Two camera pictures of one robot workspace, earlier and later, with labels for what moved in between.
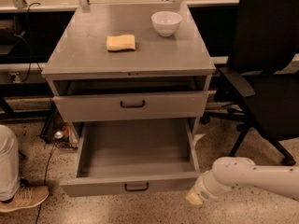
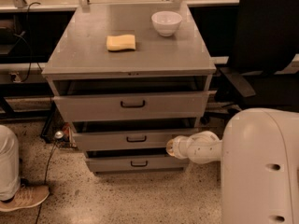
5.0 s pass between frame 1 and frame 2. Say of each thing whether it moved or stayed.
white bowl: stayed
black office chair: stayed
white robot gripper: moved
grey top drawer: stayed
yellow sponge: stayed
